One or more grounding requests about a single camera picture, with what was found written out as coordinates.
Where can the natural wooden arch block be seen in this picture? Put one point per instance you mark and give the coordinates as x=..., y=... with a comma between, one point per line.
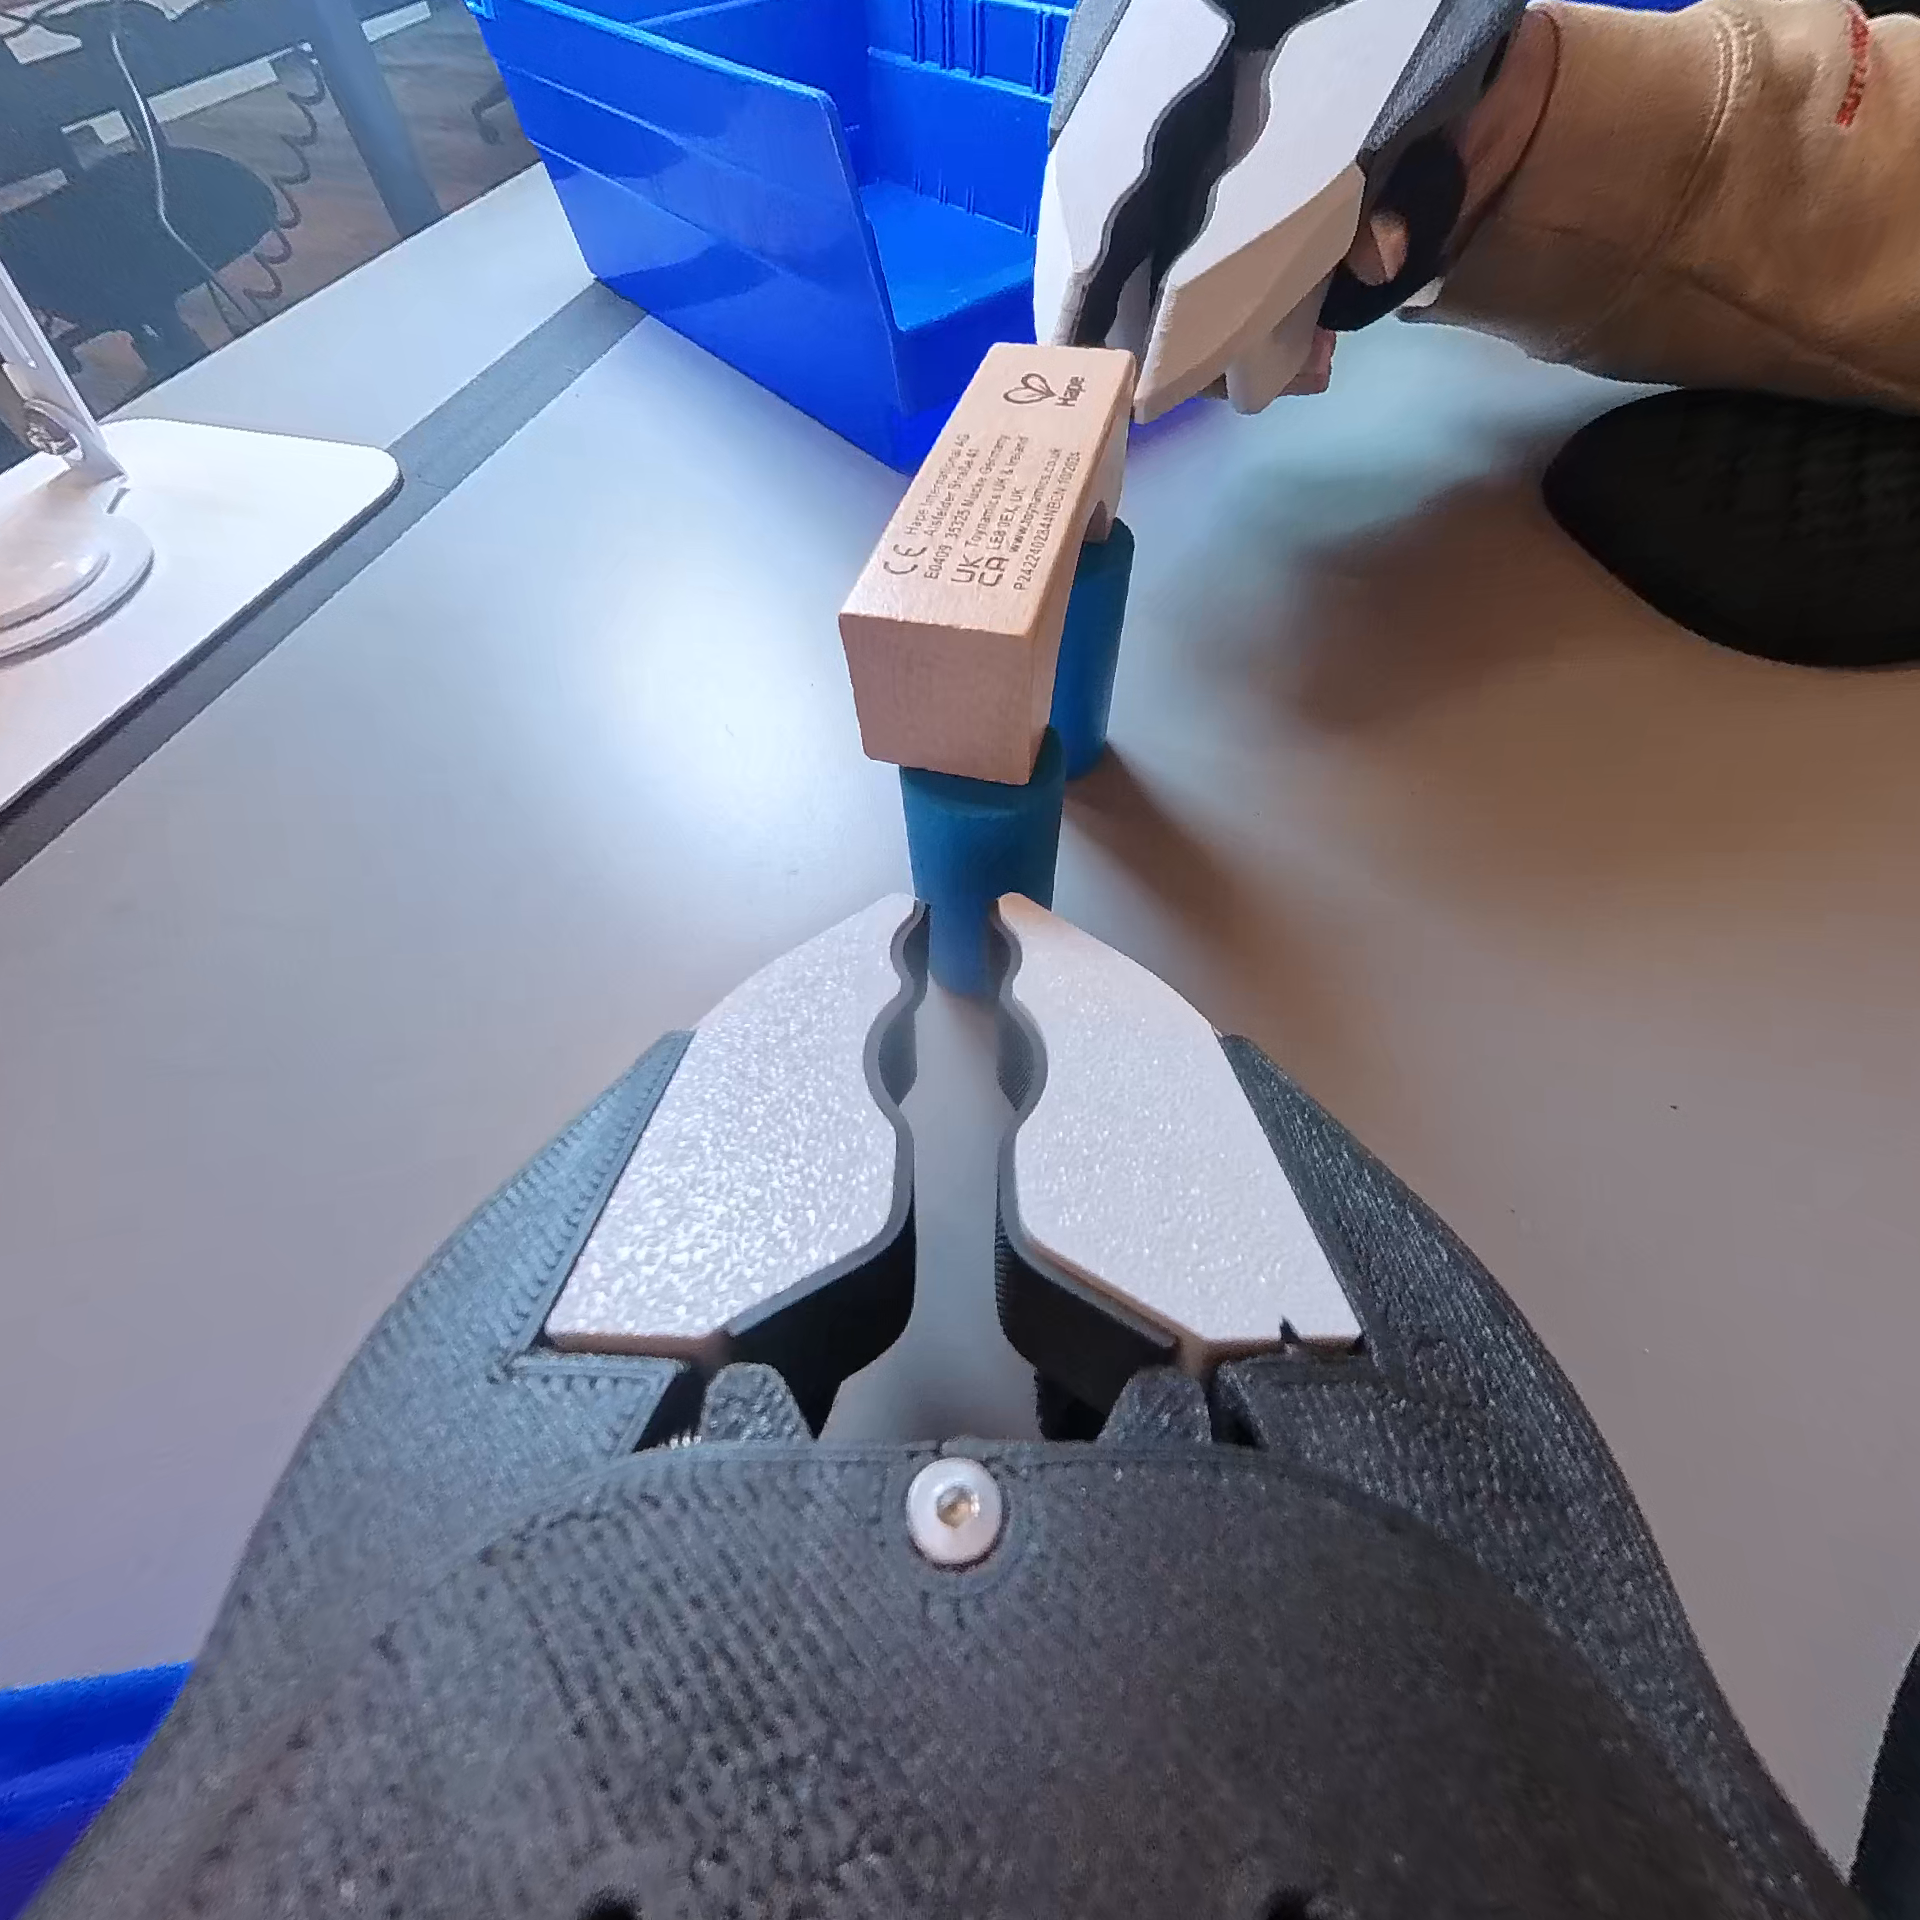
x=975, y=570

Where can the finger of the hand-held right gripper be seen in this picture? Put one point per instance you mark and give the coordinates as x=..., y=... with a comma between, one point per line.
x=1307, y=166
x=1125, y=120

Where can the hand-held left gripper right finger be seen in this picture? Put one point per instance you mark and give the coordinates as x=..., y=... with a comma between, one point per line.
x=1171, y=1171

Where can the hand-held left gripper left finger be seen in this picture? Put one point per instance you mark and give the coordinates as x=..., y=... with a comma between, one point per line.
x=750, y=1171

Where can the blue wooden cylinder block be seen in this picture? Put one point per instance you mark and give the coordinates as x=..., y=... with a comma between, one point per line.
x=1095, y=646
x=975, y=870

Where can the white document stand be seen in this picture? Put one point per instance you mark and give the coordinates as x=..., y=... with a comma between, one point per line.
x=196, y=539

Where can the black office chair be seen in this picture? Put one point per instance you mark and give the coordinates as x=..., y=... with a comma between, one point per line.
x=135, y=225

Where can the dark cloth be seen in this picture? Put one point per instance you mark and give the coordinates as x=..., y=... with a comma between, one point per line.
x=1894, y=1799

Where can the black padded armrest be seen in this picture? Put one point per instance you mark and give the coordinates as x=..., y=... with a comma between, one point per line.
x=1756, y=523

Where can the person's right forearm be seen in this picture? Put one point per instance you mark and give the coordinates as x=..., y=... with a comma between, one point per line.
x=1725, y=181

